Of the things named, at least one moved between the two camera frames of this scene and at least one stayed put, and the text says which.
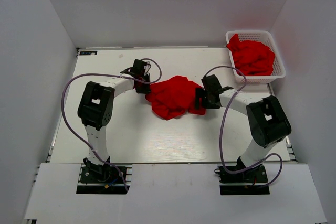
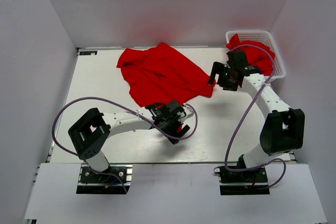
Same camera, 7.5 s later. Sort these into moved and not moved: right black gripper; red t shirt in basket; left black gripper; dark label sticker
Moved: left black gripper; right black gripper
Not moved: dark label sticker; red t shirt in basket
